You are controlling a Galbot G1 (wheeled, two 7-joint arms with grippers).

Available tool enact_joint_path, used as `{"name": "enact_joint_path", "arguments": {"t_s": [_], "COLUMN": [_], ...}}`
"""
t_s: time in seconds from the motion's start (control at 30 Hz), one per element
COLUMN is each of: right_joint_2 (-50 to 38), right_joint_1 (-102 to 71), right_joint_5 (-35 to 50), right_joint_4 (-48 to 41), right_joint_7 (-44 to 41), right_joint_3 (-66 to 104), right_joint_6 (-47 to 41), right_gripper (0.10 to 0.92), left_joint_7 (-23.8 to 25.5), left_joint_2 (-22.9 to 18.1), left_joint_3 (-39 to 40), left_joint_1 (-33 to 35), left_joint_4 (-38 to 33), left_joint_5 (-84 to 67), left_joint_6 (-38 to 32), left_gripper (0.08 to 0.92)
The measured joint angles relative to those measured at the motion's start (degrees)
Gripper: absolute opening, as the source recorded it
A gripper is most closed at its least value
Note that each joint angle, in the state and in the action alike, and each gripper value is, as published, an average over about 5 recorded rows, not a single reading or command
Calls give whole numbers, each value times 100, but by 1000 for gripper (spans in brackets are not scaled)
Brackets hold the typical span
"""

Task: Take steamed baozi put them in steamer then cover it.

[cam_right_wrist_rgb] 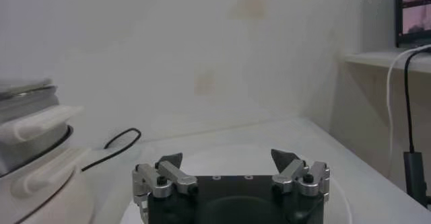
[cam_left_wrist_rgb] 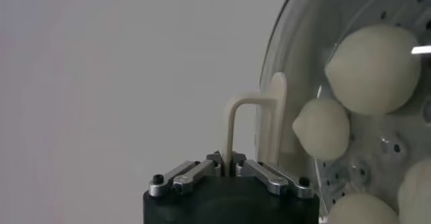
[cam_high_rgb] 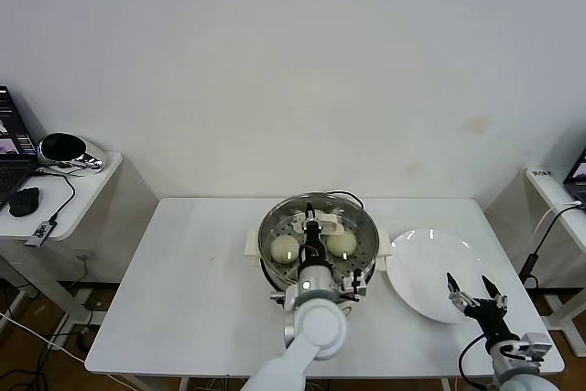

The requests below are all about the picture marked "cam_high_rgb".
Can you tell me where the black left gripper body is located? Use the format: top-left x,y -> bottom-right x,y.
299,222 -> 326,266

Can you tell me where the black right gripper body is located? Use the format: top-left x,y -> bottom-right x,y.
463,299 -> 521,349

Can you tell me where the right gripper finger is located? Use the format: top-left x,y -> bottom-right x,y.
481,275 -> 510,314
446,272 -> 481,317

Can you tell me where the glass pot lid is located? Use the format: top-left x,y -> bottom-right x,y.
257,192 -> 381,283

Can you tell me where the white steamed baozi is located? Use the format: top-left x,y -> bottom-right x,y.
269,234 -> 299,265
325,231 -> 358,258

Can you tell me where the perforated steel steamer basket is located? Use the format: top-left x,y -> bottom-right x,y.
245,192 -> 394,296

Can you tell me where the white round plate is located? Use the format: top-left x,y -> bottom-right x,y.
386,228 -> 498,324

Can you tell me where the white side table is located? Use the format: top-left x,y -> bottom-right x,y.
484,166 -> 586,358
0,151 -> 159,351

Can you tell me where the black open laptop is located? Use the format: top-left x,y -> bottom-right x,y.
0,84 -> 40,209
561,146 -> 586,209

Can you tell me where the chrome and black headset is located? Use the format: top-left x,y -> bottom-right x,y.
37,132 -> 110,176

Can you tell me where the grey usb hub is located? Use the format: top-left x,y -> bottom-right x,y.
25,220 -> 60,248

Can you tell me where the black computer mouse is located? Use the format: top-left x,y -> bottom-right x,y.
8,186 -> 41,217

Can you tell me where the black cooker power cord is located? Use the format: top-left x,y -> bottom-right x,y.
327,190 -> 367,210

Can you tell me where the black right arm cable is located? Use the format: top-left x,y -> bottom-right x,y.
457,333 -> 494,391

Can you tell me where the black cable with adapter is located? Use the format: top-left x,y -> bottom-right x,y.
518,205 -> 586,290

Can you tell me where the white charging cable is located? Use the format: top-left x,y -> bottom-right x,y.
535,201 -> 582,241

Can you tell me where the black desk cable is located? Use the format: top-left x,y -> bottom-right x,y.
31,168 -> 77,223

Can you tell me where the white floor cable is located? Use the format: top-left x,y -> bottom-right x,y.
0,311 -> 88,364

